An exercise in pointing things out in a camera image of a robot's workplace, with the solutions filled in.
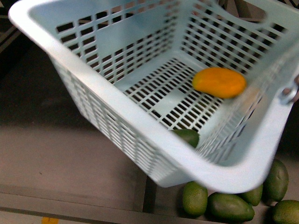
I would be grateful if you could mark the green avocado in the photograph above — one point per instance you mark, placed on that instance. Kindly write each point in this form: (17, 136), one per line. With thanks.
(194, 199)
(276, 184)
(188, 135)
(229, 207)
(254, 196)
(286, 212)

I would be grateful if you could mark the light blue plastic basket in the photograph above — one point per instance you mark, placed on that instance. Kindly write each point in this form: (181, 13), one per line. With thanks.
(129, 64)

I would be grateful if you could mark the yellow mango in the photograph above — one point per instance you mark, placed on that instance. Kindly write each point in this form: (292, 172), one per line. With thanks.
(219, 82)

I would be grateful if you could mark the dark wooden display stand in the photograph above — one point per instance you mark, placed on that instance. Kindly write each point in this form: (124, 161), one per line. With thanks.
(54, 162)

